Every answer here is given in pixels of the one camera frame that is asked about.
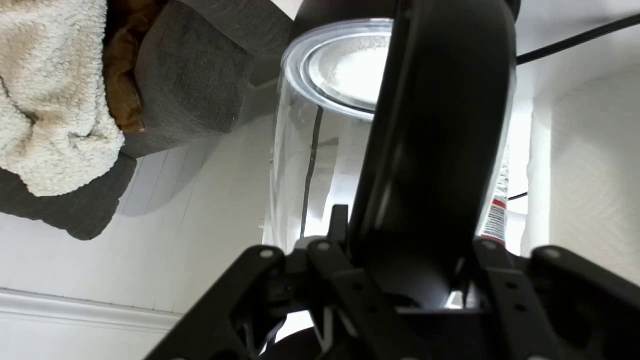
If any black kettle power cable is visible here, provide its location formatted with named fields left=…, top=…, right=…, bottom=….
left=517, top=11, right=640, bottom=67

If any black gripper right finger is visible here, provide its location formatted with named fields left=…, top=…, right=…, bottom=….
left=468, top=239, right=640, bottom=360

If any clear plastic water bottle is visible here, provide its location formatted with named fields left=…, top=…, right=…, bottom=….
left=480, top=162, right=509, bottom=244

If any cream terry towel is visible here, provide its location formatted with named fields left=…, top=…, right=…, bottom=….
left=0, top=0, right=125, bottom=195

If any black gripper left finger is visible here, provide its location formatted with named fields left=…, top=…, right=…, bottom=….
left=144, top=201, right=363, bottom=360

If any glass electric kettle black handle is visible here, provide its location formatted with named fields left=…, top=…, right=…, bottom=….
left=262, top=0, right=522, bottom=307

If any grey upholstered cushion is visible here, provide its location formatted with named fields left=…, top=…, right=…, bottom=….
left=0, top=0, right=293, bottom=239

